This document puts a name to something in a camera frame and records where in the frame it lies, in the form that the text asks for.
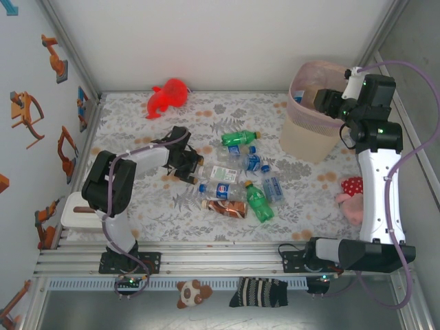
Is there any clear bottle white green label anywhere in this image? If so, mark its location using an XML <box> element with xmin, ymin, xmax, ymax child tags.
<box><xmin>197</xmin><ymin>164</ymin><xmax>240</xmax><ymax>184</ymax></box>

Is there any Pepsi bottle blue cap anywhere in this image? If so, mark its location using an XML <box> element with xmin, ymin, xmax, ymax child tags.
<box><xmin>198</xmin><ymin>181</ymin><xmax>248</xmax><ymax>201</ymax></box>

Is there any blue label bottle blue cap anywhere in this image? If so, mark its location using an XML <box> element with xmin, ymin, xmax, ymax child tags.
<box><xmin>218</xmin><ymin>144</ymin><xmax>257</xmax><ymax>161</ymax></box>

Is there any green plastic soda bottle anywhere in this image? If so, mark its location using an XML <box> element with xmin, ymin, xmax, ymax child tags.
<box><xmin>243</xmin><ymin>180</ymin><xmax>276</xmax><ymax>224</ymax></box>
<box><xmin>221</xmin><ymin>129</ymin><xmax>262</xmax><ymax>148</ymax></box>

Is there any brown coffee drink bottle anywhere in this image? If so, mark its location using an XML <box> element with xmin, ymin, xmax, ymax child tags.
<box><xmin>200</xmin><ymin>199</ymin><xmax>249</xmax><ymax>219</ymax></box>

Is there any clear bottle dark blue label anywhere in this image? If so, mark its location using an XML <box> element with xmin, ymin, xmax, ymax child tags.
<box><xmin>236</xmin><ymin>153</ymin><xmax>265</xmax><ymax>172</ymax></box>

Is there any light blue label water bottle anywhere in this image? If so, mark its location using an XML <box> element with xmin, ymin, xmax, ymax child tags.
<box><xmin>261</xmin><ymin>165</ymin><xmax>285</xmax><ymax>204</ymax></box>

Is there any pink mesh waste bin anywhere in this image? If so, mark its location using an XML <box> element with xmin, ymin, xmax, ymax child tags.
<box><xmin>278</xmin><ymin>60</ymin><xmax>358</xmax><ymax>164</ymax></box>

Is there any floral table mat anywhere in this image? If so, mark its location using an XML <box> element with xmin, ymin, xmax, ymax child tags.
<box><xmin>63</xmin><ymin>91</ymin><xmax>389</xmax><ymax>247</ymax></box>

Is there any red plush toy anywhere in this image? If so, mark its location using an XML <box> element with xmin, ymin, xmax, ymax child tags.
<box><xmin>144</xmin><ymin>78</ymin><xmax>193</xmax><ymax>120</ymax></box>

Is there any pink plush toy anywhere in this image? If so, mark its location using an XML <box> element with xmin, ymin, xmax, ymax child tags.
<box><xmin>335</xmin><ymin>176</ymin><xmax>366</xmax><ymax>226</ymax></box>

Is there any brown teddy bear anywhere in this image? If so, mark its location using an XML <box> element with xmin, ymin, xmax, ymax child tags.
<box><xmin>175</xmin><ymin>278</ymin><xmax>214</xmax><ymax>309</ymax></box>

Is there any white tissue box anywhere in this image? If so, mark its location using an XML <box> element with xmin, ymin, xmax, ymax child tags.
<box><xmin>60</xmin><ymin>191</ymin><xmax>106</xmax><ymax>235</ymax></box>

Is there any black controller board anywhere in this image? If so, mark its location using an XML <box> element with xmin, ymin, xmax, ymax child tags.
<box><xmin>115</xmin><ymin>274</ymin><xmax>144</xmax><ymax>289</ymax></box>
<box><xmin>307</xmin><ymin>274</ymin><xmax>331</xmax><ymax>295</ymax></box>

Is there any black striped sock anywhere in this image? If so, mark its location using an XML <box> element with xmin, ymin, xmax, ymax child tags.
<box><xmin>228</xmin><ymin>276</ymin><xmax>289</xmax><ymax>309</ymax></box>

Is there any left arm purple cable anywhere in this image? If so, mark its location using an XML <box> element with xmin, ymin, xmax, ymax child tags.
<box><xmin>101</xmin><ymin>127</ymin><xmax>192</xmax><ymax>300</ymax></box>

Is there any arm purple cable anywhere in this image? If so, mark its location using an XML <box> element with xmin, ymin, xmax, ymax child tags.
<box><xmin>305</xmin><ymin>60</ymin><xmax>440</xmax><ymax>310</ymax></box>
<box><xmin>101</xmin><ymin>127</ymin><xmax>192</xmax><ymax>300</ymax></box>

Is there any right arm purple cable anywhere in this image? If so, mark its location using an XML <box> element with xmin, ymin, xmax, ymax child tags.
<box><xmin>305</xmin><ymin>60</ymin><xmax>440</xmax><ymax>310</ymax></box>

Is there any aluminium corner post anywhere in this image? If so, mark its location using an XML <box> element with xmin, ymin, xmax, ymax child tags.
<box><xmin>37</xmin><ymin>0</ymin><xmax>104</xmax><ymax>104</ymax></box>
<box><xmin>355</xmin><ymin>0</ymin><xmax>412</xmax><ymax>69</ymax></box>

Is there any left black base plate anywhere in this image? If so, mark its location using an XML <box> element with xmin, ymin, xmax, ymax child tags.
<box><xmin>98</xmin><ymin>252</ymin><xmax>162</xmax><ymax>275</ymax></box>

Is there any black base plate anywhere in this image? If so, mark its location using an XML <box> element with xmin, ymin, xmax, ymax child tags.
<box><xmin>281</xmin><ymin>250</ymin><xmax>344</xmax><ymax>275</ymax></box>
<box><xmin>98</xmin><ymin>252</ymin><xmax>162</xmax><ymax>275</ymax></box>

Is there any aluminium frame rail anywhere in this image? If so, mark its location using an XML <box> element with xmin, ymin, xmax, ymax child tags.
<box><xmin>32</xmin><ymin>240</ymin><xmax>412</xmax><ymax>278</ymax></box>

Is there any blue orange wall sticker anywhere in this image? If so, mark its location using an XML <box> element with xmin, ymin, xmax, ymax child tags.
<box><xmin>77</xmin><ymin>85</ymin><xmax>91</xmax><ymax>133</ymax></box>

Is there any white slotted cable duct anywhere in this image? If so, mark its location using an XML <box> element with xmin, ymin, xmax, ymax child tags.
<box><xmin>46</xmin><ymin>276</ymin><xmax>309</xmax><ymax>290</ymax></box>

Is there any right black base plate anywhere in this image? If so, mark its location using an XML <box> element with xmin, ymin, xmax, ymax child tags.
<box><xmin>281</xmin><ymin>250</ymin><xmax>344</xmax><ymax>275</ymax></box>

